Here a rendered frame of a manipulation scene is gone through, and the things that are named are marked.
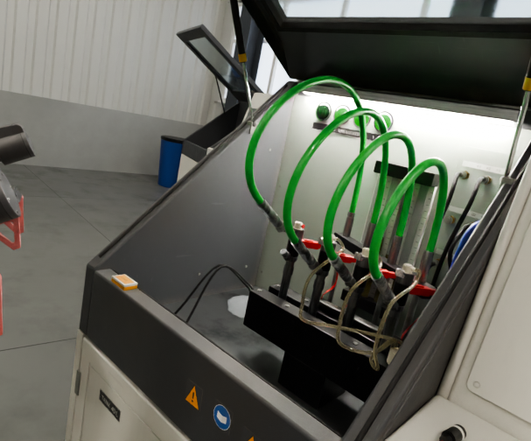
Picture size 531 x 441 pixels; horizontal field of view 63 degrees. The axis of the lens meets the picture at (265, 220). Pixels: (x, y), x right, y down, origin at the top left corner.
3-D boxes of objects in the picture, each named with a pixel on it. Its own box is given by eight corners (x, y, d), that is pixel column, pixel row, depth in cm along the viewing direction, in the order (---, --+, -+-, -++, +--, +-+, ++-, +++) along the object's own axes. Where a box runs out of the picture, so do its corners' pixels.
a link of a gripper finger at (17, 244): (36, 234, 91) (15, 193, 87) (34, 246, 85) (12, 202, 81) (1, 247, 89) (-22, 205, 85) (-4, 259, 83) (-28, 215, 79)
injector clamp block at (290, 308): (236, 353, 95) (249, 289, 92) (267, 342, 102) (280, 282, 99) (373, 451, 74) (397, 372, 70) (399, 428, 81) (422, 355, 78)
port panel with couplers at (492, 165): (416, 280, 98) (457, 143, 91) (422, 278, 101) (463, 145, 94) (476, 304, 90) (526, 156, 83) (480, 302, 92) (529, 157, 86)
